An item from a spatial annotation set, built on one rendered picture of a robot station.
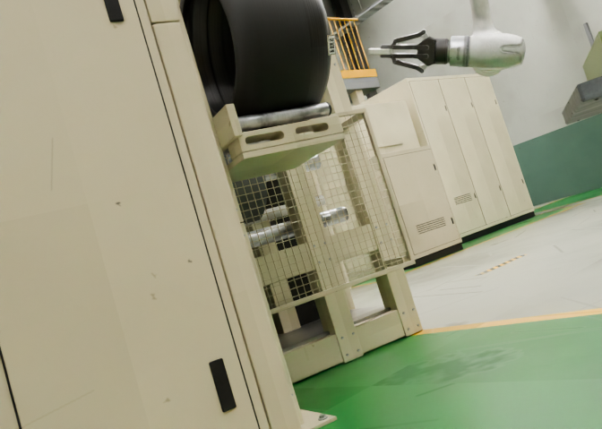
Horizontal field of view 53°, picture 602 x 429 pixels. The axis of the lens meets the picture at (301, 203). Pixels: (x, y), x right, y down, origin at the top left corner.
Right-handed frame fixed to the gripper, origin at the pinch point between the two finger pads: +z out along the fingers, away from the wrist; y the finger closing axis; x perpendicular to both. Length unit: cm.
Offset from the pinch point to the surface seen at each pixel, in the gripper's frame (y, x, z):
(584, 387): 66, -62, -57
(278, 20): -10.6, -14.1, 27.6
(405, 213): 223, 411, 32
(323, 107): 17.2, -3.5, 17.1
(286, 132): 21.2, -19.3, 24.9
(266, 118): 17.4, -19.0, 31.1
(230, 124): 16, -31, 38
